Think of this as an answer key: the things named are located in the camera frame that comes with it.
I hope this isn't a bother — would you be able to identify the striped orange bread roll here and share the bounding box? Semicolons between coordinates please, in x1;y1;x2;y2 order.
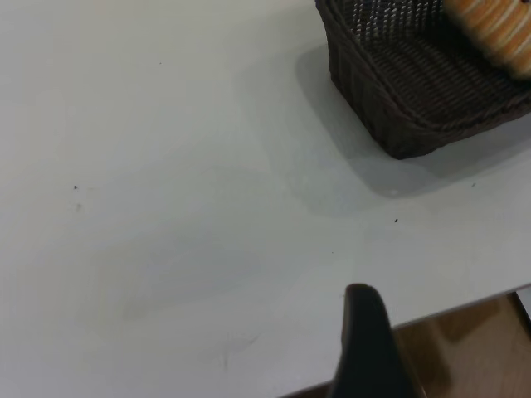
441;0;531;80

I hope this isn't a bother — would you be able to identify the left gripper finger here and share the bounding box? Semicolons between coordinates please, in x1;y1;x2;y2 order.
329;283;425;398

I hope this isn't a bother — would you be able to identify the black wicker basket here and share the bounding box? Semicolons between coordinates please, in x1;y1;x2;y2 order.
314;0;531;161

